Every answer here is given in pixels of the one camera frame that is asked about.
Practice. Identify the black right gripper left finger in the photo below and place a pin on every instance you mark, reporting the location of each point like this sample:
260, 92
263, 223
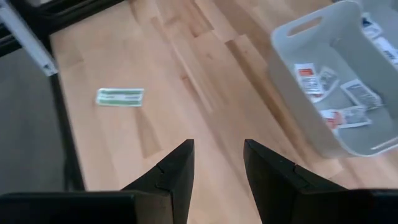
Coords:
169, 186

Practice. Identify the wide grey plastic bin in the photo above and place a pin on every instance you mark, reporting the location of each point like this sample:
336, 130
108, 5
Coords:
289, 102
390, 15

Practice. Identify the silver mounting bracket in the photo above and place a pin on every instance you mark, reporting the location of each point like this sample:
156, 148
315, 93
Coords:
28, 40

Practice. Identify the green striped bandage packet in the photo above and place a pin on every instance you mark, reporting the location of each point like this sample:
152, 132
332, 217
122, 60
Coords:
119, 97

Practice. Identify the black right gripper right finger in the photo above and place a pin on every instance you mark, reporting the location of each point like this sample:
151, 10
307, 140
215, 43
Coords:
273, 186

